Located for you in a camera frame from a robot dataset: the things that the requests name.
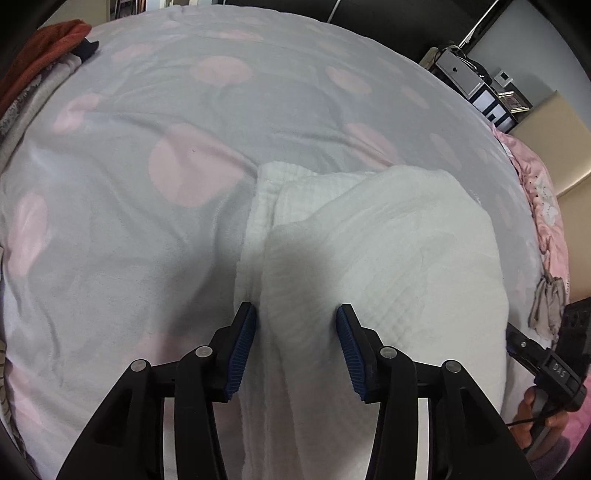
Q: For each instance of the picture frame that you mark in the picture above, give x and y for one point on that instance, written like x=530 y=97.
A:
x=513 y=101

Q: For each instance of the navy folded cloth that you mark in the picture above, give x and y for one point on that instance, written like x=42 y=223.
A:
x=87 y=50

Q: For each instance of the beige cloth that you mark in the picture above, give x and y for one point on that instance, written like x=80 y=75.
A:
x=549 y=300

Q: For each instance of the red folded cloth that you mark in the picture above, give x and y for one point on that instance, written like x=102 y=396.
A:
x=51 y=41

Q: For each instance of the bed with pink-dotted sheet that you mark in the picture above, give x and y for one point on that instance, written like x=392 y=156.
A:
x=138 y=277

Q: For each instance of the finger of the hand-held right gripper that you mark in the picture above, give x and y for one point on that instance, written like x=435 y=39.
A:
x=526 y=348

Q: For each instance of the grey striped folded garment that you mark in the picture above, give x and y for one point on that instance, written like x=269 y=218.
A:
x=41 y=87

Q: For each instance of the pink fluffy blanket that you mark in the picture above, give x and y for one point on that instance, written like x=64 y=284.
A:
x=549 y=207

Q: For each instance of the person's right hand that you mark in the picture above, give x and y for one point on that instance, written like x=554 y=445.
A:
x=556 y=422

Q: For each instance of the dark wardrobe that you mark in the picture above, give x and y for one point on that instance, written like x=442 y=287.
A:
x=415 y=27

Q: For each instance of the white textured garment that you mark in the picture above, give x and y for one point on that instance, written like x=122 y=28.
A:
x=369 y=240

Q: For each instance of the white wall device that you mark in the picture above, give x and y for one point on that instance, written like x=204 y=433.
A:
x=503 y=77

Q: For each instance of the cream headboard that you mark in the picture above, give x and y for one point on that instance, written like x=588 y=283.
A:
x=554 y=134

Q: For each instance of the white nightstand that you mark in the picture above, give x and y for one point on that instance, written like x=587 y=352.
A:
x=489 y=99

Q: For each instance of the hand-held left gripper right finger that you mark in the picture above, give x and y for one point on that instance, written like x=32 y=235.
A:
x=351 y=355

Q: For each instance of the silver box device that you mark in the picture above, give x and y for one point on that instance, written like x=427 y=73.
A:
x=461 y=76

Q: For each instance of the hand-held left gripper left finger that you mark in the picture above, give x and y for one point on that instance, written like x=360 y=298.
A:
x=242 y=350

